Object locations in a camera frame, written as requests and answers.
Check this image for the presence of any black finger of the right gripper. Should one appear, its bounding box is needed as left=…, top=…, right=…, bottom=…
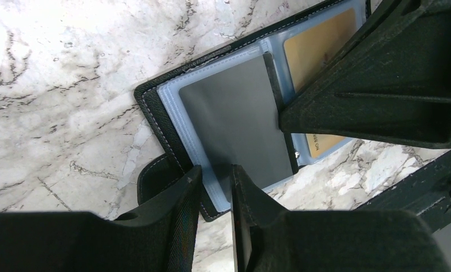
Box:
left=279, top=1, right=451, bottom=149

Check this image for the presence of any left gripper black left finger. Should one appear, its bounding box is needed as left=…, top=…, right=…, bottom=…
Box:
left=0, top=166, right=202, bottom=271

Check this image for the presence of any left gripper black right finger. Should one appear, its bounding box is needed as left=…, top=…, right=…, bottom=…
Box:
left=229, top=164, right=450, bottom=271

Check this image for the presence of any gold card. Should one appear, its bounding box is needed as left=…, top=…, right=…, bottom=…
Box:
left=282, top=3, right=362, bottom=165

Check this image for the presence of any black leather card holder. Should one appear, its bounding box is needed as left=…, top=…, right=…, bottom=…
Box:
left=134, top=1, right=371, bottom=222

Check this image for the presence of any black mounting rail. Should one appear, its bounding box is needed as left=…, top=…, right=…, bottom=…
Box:
left=357, top=150, right=451, bottom=232

